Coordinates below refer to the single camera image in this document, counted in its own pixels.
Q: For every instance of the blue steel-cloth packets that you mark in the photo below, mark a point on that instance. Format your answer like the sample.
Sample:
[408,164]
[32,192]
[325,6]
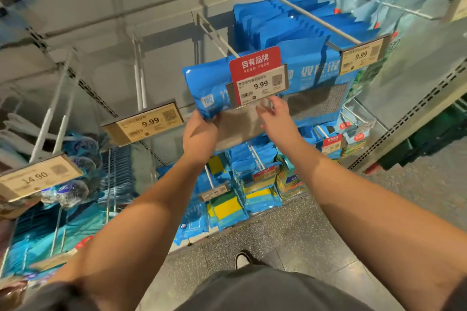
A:
[292,30]

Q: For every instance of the person's right hand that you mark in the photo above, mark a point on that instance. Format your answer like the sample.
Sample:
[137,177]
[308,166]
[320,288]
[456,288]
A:
[281,128]

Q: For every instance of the person's dark right sleeve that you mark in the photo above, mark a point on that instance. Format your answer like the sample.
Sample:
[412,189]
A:
[458,296]

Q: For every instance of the dark green goods pile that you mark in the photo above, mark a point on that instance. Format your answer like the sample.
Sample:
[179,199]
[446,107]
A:
[430,136]

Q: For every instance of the person's dark sleeve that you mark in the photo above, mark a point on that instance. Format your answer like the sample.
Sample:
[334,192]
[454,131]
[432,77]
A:
[58,298]
[458,296]

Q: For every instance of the blue glove packets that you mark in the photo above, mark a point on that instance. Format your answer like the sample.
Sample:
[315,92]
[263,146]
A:
[191,223]

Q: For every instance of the metal peg hook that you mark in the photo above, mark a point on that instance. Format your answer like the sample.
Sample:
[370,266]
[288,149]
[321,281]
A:
[51,107]
[303,15]
[215,34]
[137,66]

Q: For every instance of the person's dark left sleeve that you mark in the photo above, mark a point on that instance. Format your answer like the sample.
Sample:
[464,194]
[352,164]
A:
[58,298]

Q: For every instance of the yellow green sponge packets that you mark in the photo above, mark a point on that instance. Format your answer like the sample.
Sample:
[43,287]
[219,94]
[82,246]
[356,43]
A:
[228,209]

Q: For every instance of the blue cloth packets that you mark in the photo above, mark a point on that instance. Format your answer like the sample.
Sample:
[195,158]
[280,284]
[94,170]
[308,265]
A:
[208,81]

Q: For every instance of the person's grey trousers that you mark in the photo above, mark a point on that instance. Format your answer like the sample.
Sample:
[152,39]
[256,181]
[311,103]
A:
[277,292]

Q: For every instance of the clear packets with green print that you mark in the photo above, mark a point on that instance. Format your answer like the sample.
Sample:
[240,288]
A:
[372,74]

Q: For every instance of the red white price tag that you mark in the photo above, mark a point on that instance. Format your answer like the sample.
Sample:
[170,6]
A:
[259,92]

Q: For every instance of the striped sponge packets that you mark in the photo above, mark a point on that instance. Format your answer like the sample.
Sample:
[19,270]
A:
[290,184]

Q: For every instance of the person's left hand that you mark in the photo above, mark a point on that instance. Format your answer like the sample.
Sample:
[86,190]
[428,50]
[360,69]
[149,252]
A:
[201,139]

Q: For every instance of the person's right forearm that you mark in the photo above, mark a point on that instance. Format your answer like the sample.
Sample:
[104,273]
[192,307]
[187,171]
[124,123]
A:
[365,212]

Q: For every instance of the teal cloth packets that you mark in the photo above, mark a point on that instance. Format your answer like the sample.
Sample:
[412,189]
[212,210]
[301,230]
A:
[73,230]

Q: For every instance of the yellowish price tag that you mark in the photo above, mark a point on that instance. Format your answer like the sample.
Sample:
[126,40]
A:
[363,56]
[40,176]
[458,8]
[146,123]

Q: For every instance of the person's black shoe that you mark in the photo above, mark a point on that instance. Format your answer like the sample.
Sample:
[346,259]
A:
[246,259]

